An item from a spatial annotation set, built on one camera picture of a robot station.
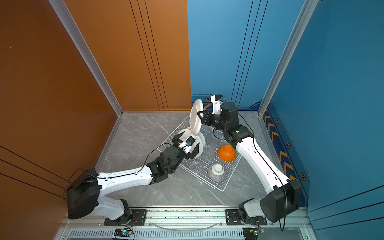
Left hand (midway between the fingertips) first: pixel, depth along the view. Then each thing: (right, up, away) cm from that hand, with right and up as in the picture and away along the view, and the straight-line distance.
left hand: (190, 136), depth 75 cm
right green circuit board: (+29, -46, -5) cm, 55 cm away
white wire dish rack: (+16, -16, +16) cm, 28 cm away
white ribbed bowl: (+14, -21, +6) cm, 26 cm away
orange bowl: (+21, -11, +14) cm, 28 cm away
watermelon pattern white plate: (+2, +7, -3) cm, 8 cm away
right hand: (+3, +12, -4) cm, 13 cm away
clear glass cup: (+10, -9, +12) cm, 18 cm away
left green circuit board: (-32, -46, -5) cm, 56 cm away
